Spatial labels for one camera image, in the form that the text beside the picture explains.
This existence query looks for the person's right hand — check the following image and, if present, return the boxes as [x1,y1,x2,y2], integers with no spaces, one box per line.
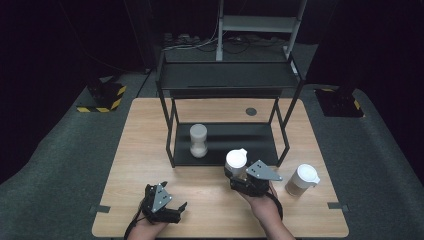
[241,183,283,220]

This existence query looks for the hazard-striped stand base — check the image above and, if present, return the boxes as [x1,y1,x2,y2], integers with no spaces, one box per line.
[76,81,128,114]
[314,87,365,118]

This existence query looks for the black power strip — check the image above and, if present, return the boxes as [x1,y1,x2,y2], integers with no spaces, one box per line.
[163,32,202,46]

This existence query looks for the black floor cables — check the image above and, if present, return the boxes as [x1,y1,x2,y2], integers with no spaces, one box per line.
[222,34,288,55]

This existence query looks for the black two-tier metal rack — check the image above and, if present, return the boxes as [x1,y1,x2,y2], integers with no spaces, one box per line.
[155,49,306,169]

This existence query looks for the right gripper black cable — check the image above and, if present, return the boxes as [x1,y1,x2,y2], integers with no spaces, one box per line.
[266,191,285,222]

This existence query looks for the grey metal stand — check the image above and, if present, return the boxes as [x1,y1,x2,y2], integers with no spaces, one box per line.
[215,0,308,63]

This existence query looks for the grey tape piece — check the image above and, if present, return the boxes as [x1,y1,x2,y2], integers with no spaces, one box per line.
[327,201,350,213]
[89,204,111,214]

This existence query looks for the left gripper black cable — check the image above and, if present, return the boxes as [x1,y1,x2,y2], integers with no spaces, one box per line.
[123,199,148,240]

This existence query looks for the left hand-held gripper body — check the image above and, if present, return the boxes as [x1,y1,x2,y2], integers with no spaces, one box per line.
[141,182,183,224]

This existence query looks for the person's left hand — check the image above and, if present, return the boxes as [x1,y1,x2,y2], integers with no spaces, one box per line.
[131,213,168,234]

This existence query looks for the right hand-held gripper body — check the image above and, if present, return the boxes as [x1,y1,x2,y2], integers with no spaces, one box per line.
[229,159,284,198]

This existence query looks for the white-lidded jar, brown contents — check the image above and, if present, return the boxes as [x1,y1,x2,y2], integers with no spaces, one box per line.
[285,163,321,198]

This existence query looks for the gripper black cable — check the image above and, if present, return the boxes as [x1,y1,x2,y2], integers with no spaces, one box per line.
[123,199,148,240]
[266,191,285,222]

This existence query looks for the white-lidded jar with spout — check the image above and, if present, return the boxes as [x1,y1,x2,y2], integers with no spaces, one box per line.
[224,148,249,178]

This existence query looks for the white cup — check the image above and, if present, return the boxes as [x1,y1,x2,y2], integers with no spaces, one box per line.
[189,123,209,159]

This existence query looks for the white floor cable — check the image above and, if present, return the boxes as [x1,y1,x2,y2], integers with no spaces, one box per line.
[163,18,222,52]

